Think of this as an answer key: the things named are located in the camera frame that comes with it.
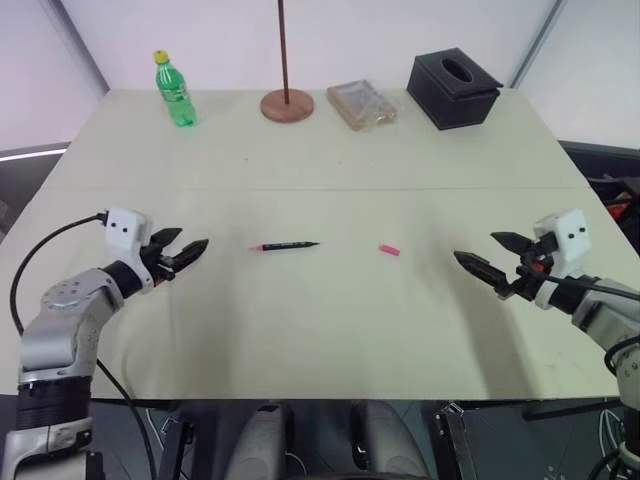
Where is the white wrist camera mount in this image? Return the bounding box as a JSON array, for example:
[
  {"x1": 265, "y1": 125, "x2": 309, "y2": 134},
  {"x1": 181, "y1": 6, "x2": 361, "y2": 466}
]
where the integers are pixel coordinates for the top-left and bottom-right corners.
[
  {"x1": 104, "y1": 207, "x2": 155, "y2": 291},
  {"x1": 532, "y1": 209, "x2": 594, "y2": 309}
]

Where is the black pen with pink end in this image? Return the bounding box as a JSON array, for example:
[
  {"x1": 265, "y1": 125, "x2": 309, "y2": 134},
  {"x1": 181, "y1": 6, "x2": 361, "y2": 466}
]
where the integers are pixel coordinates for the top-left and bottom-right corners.
[{"x1": 248, "y1": 240, "x2": 321, "y2": 253}]

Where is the wooden stand with round base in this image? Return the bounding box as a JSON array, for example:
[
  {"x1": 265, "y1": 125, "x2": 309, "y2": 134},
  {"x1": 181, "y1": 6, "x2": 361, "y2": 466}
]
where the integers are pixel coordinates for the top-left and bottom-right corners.
[{"x1": 259, "y1": 0, "x2": 316, "y2": 123}]

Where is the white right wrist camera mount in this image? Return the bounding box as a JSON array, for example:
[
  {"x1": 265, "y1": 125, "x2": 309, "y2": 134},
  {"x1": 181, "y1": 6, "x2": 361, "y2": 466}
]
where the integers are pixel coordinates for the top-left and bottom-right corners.
[{"x1": 532, "y1": 209, "x2": 594, "y2": 309}]

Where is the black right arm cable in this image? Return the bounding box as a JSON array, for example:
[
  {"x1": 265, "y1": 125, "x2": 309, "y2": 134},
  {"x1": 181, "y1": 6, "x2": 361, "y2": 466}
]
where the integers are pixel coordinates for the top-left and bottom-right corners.
[{"x1": 545, "y1": 273, "x2": 640, "y2": 296}]

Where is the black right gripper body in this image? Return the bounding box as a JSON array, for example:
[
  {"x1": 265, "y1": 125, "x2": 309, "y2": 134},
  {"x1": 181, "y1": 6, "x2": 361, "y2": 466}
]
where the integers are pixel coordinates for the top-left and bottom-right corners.
[{"x1": 509, "y1": 236, "x2": 559, "y2": 303}]

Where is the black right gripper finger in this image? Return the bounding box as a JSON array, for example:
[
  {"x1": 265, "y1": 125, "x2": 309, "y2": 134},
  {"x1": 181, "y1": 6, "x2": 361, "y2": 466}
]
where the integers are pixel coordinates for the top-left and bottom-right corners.
[
  {"x1": 490, "y1": 231, "x2": 534, "y2": 256},
  {"x1": 453, "y1": 250, "x2": 515, "y2": 300}
]

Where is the black tissue box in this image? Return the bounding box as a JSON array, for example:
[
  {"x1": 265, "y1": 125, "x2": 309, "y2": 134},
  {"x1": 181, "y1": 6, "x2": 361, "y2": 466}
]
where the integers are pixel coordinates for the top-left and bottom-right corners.
[{"x1": 405, "y1": 47, "x2": 504, "y2": 132}]

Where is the green plastic bottle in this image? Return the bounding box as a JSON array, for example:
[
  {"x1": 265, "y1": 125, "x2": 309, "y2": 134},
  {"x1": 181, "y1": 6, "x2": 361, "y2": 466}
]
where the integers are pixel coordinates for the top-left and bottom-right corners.
[{"x1": 152, "y1": 49, "x2": 199, "y2": 128}]

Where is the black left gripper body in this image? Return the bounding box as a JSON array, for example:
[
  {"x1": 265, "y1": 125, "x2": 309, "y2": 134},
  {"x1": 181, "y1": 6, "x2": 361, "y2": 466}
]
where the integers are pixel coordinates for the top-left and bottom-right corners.
[{"x1": 139, "y1": 241, "x2": 178, "y2": 287}]

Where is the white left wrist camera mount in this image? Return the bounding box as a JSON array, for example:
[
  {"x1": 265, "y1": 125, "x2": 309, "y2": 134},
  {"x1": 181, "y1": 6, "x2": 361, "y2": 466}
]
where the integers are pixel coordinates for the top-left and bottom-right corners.
[{"x1": 104, "y1": 207, "x2": 155, "y2": 291}]

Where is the clear plastic packet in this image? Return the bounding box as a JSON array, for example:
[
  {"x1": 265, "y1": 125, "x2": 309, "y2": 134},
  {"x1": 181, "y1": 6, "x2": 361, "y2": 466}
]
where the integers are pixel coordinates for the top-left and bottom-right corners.
[{"x1": 325, "y1": 78, "x2": 401, "y2": 133}]

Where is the dark clutter beside table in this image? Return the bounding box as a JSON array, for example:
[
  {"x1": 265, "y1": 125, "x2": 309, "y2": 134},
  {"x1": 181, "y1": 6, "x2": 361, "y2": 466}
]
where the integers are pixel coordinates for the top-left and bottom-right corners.
[{"x1": 587, "y1": 172, "x2": 640, "y2": 236}]

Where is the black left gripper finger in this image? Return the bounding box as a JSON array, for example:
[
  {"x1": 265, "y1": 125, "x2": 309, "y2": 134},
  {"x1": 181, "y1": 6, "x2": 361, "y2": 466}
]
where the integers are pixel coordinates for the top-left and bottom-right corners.
[
  {"x1": 164, "y1": 238, "x2": 210, "y2": 270},
  {"x1": 151, "y1": 227, "x2": 184, "y2": 248}
]

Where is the dark rounded robot leg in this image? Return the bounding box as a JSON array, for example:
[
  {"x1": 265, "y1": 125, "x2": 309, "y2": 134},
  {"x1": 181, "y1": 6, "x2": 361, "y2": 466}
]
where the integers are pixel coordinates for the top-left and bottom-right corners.
[
  {"x1": 349, "y1": 399, "x2": 431, "y2": 480},
  {"x1": 234, "y1": 402, "x2": 296, "y2": 480}
]

